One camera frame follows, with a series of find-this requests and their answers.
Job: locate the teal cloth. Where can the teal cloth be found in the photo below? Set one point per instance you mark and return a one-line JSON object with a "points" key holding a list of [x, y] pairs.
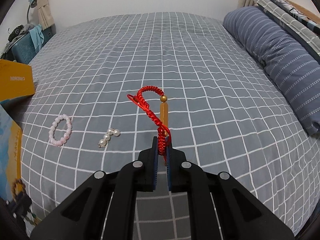
{"points": [[36, 37]]}

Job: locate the blue desk lamp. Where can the blue desk lamp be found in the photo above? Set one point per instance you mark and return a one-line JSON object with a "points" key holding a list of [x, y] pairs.
{"points": [[32, 1]]}

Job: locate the wooden headboard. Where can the wooden headboard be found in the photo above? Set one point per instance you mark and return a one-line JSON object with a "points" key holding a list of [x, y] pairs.
{"points": [[310, 12]]}

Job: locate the blue and yellow cardboard box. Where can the blue and yellow cardboard box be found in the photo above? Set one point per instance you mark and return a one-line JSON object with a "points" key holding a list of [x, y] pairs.
{"points": [[15, 80]]}

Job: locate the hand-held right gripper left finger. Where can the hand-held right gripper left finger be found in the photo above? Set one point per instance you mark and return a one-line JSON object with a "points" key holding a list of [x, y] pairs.
{"points": [[154, 175]]}

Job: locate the pearl earrings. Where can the pearl earrings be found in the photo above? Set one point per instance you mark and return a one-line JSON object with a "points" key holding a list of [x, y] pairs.
{"points": [[106, 137]]}

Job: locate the pile of dark clothes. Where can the pile of dark clothes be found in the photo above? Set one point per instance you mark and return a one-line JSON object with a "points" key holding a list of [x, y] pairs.
{"points": [[17, 31]]}

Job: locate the beige tied curtain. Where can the beige tied curtain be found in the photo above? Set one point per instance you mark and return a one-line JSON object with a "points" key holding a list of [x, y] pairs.
{"points": [[45, 10]]}

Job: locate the blue striped pillow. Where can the blue striped pillow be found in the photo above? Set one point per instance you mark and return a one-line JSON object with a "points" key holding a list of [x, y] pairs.
{"points": [[275, 55]]}

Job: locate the blue plastic crate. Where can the blue plastic crate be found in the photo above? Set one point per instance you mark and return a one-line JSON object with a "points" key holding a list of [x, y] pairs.
{"points": [[25, 47]]}

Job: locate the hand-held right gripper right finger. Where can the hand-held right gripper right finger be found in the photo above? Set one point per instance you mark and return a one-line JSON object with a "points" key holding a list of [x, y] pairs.
{"points": [[169, 177]]}

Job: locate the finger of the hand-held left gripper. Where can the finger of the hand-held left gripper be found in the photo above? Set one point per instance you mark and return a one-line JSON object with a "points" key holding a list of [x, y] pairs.
{"points": [[22, 202]]}

